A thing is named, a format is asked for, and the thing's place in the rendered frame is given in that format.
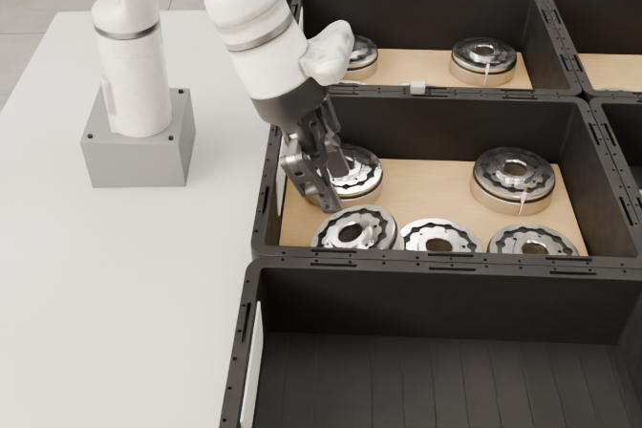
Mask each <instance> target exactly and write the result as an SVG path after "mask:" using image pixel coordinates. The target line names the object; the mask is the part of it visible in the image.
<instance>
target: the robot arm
mask: <svg viewBox="0 0 642 428"><path fill-rule="evenodd" d="M204 4H205V7H206V9H207V12H208V14H209V16H210V18H211V20H212V22H213V24H214V26H215V28H216V30H217V32H218V34H219V36H220V37H221V38H222V40H223V42H224V44H225V47H226V49H227V51H228V53H229V55H230V58H231V61H232V64H233V66H234V69H235V71H236V73H237V75H238V77H239V78H240V80H241V82H242V83H243V85H244V87H245V89H246V92H247V94H248V96H249V98H250V99H251V101H252V103H253V105H254V107H255V109H256V111H257V113H258V115H259V116H260V118H261V119H262V120H263V121H265V122H267V123H270V124H274V125H276V126H278V127H280V128H281V130H282V134H283V138H284V141H285V144H286V145H287V146H288V147H289V150H288V154H287V155H285V156H282V157H280V158H279V162H280V165H281V167H282V169H283V170H284V171H285V173H286V174H287V176H288V177H289V179H290V180H291V182H292V183H293V185H294V186H295V188H296V189H297V190H298V192H299V193H300V195H301V196H302V197H303V198H304V197H308V196H313V195H314V196H315V198H316V200H317V201H318V203H319V204H320V206H321V208H322V210H323V212H324V213H325V214H332V213H336V212H340V211H342V207H343V203H342V202H341V200H340V198H339V196H338V194H337V192H336V190H335V188H334V186H333V184H332V182H331V178H330V175H329V172H330V174H331V176H332V177H333V178H335V179H337V178H342V177H347V176H349V174H350V167H349V165H348V164H347V161H346V159H345V157H344V155H343V153H342V151H341V149H340V146H339V145H340V138H339V136H337V134H336V133H337V132H340V124H339V122H338V119H337V116H336V114H335V111H334V109H333V107H332V102H331V99H330V97H329V94H328V87H327V85H331V84H333V83H336V82H338V81H339V80H341V79H342V78H343V77H344V75H345V73H346V72H347V69H348V66H349V62H350V58H351V54H352V50H353V43H354V36H353V32H352V30H351V27H350V25H349V23H348V22H346V21H343V20H338V21H335V22H333V23H331V24H330V25H329V26H328V27H327V28H326V29H325V30H323V31H322V32H321V33H319V34H318V35H316V36H315V37H314V38H312V39H309V40H307V39H306V37H305V36H304V34H303V32H302V31H301V29H300V28H299V26H298V25H297V23H296V21H295V19H294V17H293V16H292V14H291V11H290V9H289V6H288V4H287V1H286V0H204ZM160 7H161V0H96V2H95V3H94V4H93V7H92V20H93V25H94V29H95V34H96V43H97V47H98V52H99V57H100V62H101V67H102V79H101V81H100V84H101V85H102V90H103V94H104V99H105V104H106V109H107V114H108V119H109V123H110V128H111V132H112V133H120V134H122V135H124V136H127V137H131V138H147V137H152V136H155V135H157V134H159V133H161V132H163V131H164V130H165V129H167V128H168V126H169V125H170V124H171V122H172V107H171V101H170V94H169V86H168V77H167V70H166V62H165V54H164V47H163V39H162V30H161V16H160ZM316 153H318V155H319V157H318V158H313V159H311V158H310V155H313V154H316ZM314 167H317V168H318V169H319V172H320V175H321V177H320V176H319V174H318V173H317V171H316V169H315V168H314ZM328 170H329V172H328Z"/></svg>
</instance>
